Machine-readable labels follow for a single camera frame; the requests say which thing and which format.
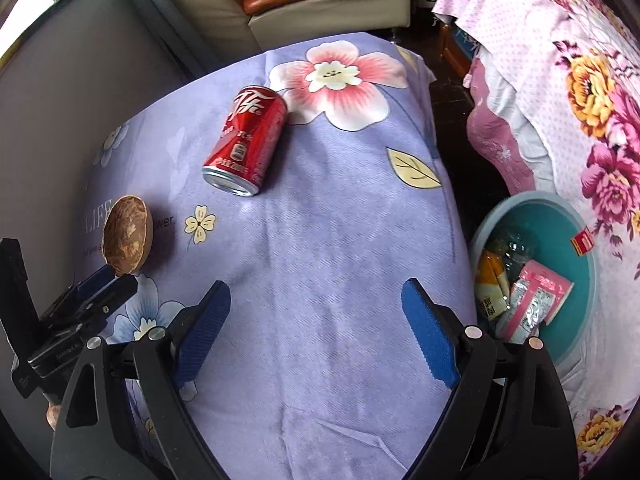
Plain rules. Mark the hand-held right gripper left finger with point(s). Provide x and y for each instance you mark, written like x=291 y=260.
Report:
x=200 y=340

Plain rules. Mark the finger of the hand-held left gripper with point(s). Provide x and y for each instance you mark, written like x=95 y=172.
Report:
x=95 y=277
x=115 y=292

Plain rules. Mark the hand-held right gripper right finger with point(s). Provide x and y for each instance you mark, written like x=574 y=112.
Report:
x=430 y=335

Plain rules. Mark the orange yellow snack pouch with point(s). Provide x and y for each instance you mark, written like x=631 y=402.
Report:
x=490 y=290

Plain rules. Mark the pink paper cup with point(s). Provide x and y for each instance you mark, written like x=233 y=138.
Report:
x=552 y=282

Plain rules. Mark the blue plastic bin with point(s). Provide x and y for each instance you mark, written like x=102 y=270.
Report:
x=560 y=230

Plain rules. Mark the person's left hand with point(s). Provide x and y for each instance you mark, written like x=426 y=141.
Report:
x=52 y=416

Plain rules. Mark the brown wooden bowl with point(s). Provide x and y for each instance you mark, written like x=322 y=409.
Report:
x=127 y=235

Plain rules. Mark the clear plastic bottle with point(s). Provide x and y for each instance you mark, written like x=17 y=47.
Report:
x=515 y=255

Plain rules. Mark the purple floral cloth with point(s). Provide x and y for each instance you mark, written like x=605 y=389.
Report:
x=325 y=260

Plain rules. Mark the red drink can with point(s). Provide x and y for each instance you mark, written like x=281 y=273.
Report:
x=245 y=135

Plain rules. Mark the pink floral bed sheet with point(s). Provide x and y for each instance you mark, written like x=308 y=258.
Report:
x=550 y=135

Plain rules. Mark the beige sofa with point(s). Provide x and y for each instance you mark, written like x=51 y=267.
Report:
x=215 y=10

